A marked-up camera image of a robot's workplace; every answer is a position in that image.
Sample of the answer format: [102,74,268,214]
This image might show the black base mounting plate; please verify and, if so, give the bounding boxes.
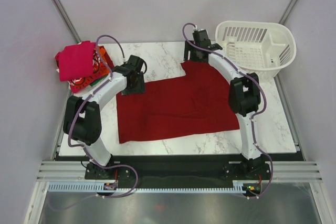
[85,154,271,188]

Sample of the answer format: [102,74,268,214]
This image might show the green folded shirt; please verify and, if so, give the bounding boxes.
[90,77,105,87]

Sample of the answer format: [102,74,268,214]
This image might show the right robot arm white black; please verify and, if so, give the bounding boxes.
[182,23,266,179]

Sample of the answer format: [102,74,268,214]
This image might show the aluminium rail frame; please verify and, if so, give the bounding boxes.
[37,161,86,182]

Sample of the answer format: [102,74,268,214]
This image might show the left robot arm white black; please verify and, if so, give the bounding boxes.
[63,55,147,178]

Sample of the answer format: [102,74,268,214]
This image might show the white slotted cable duct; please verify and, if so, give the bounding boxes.
[48,182,246,194]

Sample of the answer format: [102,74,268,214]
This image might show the white plastic laundry basket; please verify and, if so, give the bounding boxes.
[215,20,297,82]

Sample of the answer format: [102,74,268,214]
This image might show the dark red t-shirt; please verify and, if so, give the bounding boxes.
[117,61,239,144]

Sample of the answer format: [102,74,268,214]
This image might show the orange red printed folded shirt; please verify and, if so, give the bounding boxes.
[68,46,114,93]

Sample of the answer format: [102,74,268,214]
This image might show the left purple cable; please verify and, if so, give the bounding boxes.
[67,34,126,148]

